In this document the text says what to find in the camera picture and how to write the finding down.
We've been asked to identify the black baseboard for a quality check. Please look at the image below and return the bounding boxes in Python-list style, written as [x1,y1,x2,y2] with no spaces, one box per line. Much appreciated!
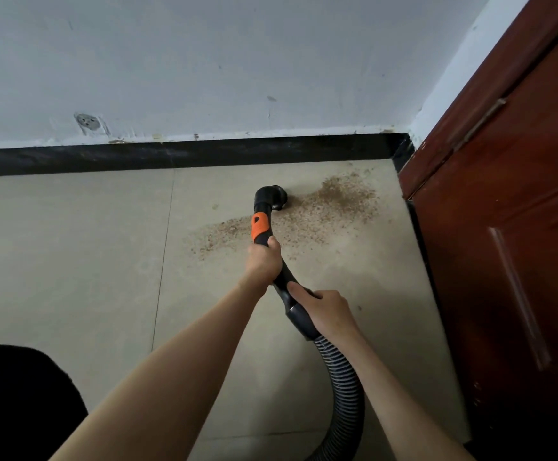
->
[0,133,417,178]

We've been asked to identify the person's left forearm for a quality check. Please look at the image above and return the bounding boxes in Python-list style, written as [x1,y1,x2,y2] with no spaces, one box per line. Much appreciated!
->
[48,278,268,461]

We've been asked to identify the person's right hand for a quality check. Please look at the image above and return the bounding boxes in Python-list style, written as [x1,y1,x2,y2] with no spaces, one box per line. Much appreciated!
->
[286,281,362,346]

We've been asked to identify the black trousers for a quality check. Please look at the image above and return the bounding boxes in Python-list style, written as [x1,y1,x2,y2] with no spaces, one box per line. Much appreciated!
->
[0,344,89,461]

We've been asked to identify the person's right forearm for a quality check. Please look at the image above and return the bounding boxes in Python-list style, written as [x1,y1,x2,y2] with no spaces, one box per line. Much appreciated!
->
[341,328,477,461]

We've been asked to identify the brown dirt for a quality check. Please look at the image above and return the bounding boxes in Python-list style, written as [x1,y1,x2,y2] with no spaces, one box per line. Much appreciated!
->
[182,172,381,263]

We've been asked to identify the black ribbed vacuum hose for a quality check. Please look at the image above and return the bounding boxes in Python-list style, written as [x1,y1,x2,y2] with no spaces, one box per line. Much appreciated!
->
[251,184,366,461]

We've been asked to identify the red-brown wooden door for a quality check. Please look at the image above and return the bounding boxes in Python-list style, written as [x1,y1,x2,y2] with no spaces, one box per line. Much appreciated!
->
[397,0,558,461]

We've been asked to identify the person's left hand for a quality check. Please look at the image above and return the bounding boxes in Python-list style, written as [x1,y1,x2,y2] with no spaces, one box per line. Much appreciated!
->
[240,236,283,298]

